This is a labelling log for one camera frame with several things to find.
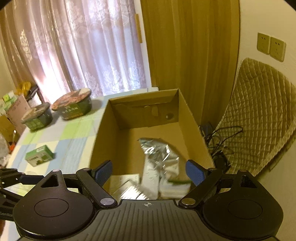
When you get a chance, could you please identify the right instant noodle bowl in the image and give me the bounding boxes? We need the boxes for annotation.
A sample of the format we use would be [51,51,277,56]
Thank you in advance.
[51,88,92,120]

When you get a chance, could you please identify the white green medicine box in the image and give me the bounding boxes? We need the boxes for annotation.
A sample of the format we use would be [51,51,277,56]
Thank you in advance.
[158,173,192,199]

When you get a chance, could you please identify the double wall socket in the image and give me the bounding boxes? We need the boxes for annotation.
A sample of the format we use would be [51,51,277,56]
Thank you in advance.
[256,33,287,62]

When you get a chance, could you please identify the instant noodle bowl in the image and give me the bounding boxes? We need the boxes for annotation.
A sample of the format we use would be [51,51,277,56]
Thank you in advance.
[21,102,53,131]
[51,88,92,120]

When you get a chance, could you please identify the wooden door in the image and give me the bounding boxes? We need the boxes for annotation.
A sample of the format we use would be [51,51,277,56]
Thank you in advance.
[141,1,240,126]

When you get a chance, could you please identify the left instant noodle bowl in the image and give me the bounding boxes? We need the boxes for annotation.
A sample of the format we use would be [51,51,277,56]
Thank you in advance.
[21,102,53,131]

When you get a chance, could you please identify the pink lace curtain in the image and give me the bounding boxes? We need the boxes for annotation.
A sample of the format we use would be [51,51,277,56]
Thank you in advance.
[1,1,151,102]

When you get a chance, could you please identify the pink cardboard box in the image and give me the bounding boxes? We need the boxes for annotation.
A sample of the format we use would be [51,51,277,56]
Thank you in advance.
[6,95,31,135]

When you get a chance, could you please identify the quilted chair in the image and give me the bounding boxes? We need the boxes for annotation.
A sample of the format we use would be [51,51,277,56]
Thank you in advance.
[217,58,295,176]

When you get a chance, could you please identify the black cables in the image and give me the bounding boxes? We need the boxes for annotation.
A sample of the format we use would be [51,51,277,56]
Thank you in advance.
[199,121,244,172]

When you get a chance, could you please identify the white remote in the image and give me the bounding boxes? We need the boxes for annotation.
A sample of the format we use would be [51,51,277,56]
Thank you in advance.
[141,159,159,199]

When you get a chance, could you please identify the checked tablecloth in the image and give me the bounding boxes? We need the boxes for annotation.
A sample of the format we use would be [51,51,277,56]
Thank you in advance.
[4,86,160,232]

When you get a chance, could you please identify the silver foil bag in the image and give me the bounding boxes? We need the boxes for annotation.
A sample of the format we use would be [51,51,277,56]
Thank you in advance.
[139,138,181,180]

